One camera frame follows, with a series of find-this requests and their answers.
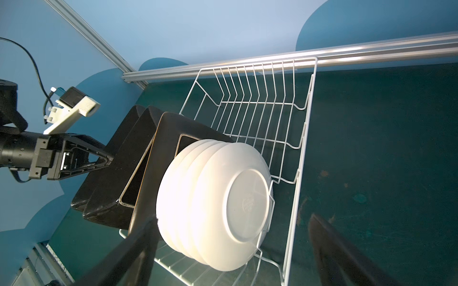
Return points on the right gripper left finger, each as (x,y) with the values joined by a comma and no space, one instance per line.
(135,255)

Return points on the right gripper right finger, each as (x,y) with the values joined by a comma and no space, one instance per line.
(335,255)

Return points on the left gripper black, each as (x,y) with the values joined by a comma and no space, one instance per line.
(64,155)

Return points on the black square floral plate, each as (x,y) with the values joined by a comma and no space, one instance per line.
(104,207)
(89,185)

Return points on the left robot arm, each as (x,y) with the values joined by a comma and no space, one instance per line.
(16,143)

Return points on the white round plate leftmost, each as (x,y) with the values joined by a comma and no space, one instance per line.
(163,203)

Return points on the white round plate rightmost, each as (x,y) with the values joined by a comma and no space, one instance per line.
(230,206)

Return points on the front aluminium rail bed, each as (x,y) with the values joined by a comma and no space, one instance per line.
(43,267)

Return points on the left aluminium frame post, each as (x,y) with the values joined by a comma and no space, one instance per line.
(76,21)

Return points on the white wire dish rack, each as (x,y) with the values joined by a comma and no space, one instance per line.
(266,104)

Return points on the aluminium rear frame rail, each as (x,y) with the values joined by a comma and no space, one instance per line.
(403,49)

